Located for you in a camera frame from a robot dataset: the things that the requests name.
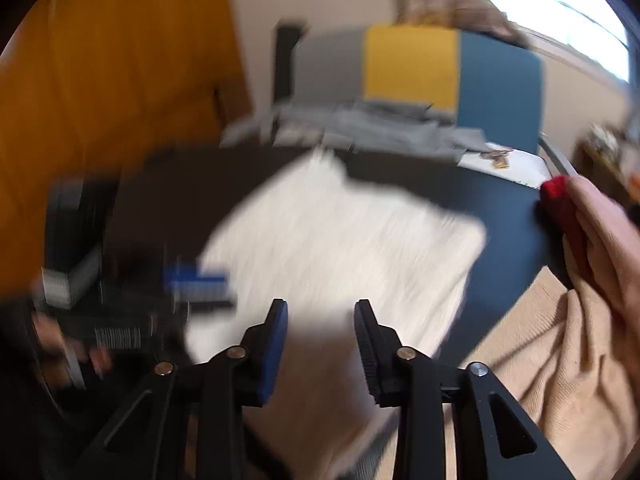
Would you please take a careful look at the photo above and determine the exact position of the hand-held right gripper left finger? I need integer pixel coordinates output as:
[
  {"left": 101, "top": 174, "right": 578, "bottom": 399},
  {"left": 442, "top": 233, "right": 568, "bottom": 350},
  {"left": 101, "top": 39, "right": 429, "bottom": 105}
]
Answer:
[{"left": 65, "top": 299, "right": 290, "bottom": 480}]

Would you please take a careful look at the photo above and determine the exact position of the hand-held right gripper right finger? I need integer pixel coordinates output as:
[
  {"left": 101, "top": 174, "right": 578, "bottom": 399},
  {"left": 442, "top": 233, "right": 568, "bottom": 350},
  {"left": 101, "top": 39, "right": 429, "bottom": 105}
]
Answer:
[{"left": 353, "top": 299, "right": 576, "bottom": 480}]

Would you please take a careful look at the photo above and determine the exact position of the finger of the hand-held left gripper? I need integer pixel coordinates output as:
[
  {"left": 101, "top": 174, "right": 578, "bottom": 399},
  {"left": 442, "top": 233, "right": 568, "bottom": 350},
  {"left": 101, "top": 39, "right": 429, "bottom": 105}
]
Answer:
[
  {"left": 163, "top": 259, "right": 233, "bottom": 291},
  {"left": 169, "top": 287, "right": 240, "bottom": 317}
]

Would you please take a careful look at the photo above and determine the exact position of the white knit sweater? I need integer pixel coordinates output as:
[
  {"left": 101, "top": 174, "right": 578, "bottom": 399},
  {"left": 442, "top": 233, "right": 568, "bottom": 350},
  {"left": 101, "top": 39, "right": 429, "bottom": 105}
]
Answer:
[{"left": 185, "top": 152, "right": 488, "bottom": 480}]

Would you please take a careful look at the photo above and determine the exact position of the person's left hand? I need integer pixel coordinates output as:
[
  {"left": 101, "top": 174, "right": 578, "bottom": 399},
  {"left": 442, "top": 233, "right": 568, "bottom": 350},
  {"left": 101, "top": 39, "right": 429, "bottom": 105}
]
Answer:
[{"left": 30, "top": 310, "right": 110, "bottom": 389}]

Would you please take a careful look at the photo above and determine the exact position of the beige knit sweater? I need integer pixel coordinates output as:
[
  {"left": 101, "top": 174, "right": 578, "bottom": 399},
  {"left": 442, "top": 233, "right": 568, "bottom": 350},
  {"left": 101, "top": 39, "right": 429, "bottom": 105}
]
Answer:
[{"left": 465, "top": 265, "right": 640, "bottom": 480}]

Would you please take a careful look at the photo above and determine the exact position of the orange wooden wardrobe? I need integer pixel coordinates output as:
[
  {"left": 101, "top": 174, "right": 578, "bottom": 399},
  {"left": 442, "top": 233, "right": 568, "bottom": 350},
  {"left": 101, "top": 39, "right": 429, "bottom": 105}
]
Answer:
[{"left": 0, "top": 0, "right": 253, "bottom": 311}]

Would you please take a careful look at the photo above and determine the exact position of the grey garment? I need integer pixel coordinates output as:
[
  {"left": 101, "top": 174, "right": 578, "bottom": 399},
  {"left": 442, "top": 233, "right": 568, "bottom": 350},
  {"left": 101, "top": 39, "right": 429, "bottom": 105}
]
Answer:
[{"left": 220, "top": 100, "right": 486, "bottom": 161}]

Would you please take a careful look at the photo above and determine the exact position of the black panel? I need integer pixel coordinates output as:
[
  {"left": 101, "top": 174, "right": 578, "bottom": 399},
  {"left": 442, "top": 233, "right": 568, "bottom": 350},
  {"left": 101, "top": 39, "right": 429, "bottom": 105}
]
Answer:
[{"left": 274, "top": 24, "right": 307, "bottom": 107}]

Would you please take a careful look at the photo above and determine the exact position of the white printed pillow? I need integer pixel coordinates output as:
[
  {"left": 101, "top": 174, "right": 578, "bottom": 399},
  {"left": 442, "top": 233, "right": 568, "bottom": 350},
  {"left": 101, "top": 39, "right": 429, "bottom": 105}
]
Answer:
[{"left": 457, "top": 146, "right": 549, "bottom": 191}]

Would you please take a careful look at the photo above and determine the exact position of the red garment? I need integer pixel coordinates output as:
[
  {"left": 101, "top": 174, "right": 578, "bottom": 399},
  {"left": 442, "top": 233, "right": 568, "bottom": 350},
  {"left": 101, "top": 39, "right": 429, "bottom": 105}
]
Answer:
[{"left": 539, "top": 175, "right": 596, "bottom": 286}]

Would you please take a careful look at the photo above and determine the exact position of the pink garment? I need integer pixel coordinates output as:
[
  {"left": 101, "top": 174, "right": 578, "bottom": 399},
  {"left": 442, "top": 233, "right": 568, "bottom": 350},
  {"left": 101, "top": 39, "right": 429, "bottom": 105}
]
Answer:
[{"left": 564, "top": 175, "right": 640, "bottom": 391}]

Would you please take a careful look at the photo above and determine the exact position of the grey yellow blue armchair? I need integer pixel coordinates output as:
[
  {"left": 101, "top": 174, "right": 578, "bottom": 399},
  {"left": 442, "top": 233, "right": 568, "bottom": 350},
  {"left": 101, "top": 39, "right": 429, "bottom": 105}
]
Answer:
[{"left": 272, "top": 25, "right": 581, "bottom": 181}]

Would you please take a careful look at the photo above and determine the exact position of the wooden desk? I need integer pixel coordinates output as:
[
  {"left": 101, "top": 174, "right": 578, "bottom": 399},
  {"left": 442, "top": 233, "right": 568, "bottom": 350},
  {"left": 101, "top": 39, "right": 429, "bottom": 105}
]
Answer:
[{"left": 579, "top": 122, "right": 640, "bottom": 196}]

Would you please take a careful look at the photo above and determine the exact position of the barred window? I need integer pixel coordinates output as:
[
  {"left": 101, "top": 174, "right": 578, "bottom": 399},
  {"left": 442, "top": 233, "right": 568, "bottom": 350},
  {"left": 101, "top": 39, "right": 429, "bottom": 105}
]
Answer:
[{"left": 492, "top": 0, "right": 631, "bottom": 83}]

